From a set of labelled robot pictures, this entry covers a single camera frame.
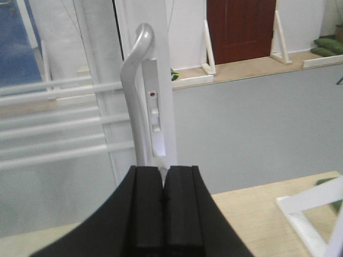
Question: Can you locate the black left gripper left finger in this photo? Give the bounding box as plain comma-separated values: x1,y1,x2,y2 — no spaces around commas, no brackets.
32,166,163,256

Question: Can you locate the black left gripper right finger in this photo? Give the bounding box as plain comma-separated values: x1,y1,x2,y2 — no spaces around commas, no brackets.
163,166,253,256

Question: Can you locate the white framed sliding glass door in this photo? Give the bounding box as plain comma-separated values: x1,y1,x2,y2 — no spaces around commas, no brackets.
1,1,176,184

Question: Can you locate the grey door handle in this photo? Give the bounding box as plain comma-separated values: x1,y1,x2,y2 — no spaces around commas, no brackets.
120,23,154,166

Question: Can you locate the white door lock plate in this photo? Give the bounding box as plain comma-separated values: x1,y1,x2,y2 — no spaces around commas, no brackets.
142,58,166,157

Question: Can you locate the blue door panel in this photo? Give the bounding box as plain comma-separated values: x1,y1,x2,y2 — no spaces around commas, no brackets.
1,1,42,87

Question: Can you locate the dark red wooden door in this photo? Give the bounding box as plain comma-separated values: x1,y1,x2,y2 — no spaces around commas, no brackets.
207,0,276,64

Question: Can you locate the light wooden floor platform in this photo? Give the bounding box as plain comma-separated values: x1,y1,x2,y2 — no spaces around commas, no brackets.
1,171,340,257

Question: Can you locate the green cushions pile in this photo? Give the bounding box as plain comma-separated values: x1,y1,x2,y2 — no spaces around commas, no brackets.
310,38,342,57

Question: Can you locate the white door frame post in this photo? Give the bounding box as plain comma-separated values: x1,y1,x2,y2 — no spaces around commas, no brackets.
275,175,343,257

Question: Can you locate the white triangular support bracket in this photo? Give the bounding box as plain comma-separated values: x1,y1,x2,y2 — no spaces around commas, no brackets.
270,10,293,65
171,20,217,88

